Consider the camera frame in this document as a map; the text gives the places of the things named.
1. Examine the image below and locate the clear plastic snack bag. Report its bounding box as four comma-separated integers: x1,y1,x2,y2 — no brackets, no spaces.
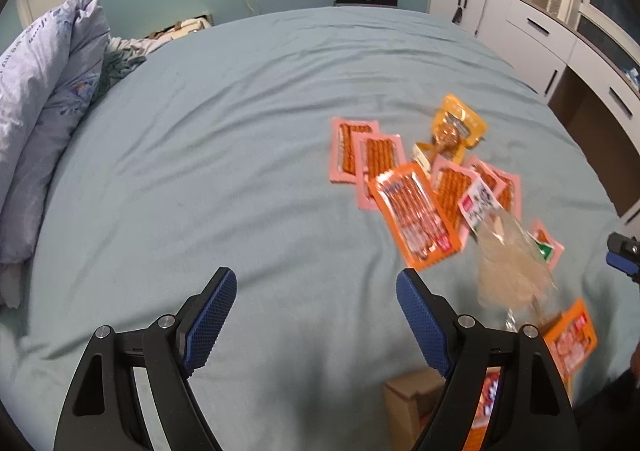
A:
458,178,556,331

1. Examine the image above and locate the brown cardboard box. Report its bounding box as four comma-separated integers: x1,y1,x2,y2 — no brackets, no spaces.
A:
383,367,445,450

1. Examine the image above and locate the pink stick snack pack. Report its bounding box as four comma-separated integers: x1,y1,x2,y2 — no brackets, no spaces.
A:
430,155,480,249
352,132,406,210
463,155,523,220
329,117,380,184

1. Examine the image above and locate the large orange sausage pack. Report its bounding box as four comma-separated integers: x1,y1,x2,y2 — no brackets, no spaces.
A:
368,163,461,271

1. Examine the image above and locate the green white snack pack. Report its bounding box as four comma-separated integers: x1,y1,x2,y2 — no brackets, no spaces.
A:
533,239,554,263

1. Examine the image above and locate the blue snack pack in box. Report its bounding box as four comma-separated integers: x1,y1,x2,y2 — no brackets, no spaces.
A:
463,367,501,451

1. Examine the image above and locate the yellow chicken leg pack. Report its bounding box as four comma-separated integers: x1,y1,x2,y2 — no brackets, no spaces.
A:
412,93,488,174

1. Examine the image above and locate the plastic bottle on counter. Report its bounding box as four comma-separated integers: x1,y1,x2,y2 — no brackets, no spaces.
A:
546,0,561,16

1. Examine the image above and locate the light blue bed sheet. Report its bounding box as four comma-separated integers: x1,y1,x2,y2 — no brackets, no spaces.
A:
1,8,639,450

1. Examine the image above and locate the white cabinet desk unit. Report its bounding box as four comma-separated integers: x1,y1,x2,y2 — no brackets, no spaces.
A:
427,0,639,143

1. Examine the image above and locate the lavender floral duvet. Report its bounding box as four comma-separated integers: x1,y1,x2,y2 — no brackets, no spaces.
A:
1,0,110,309

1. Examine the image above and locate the green patterned blanket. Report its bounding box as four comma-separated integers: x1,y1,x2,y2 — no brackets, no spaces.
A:
91,37,171,103

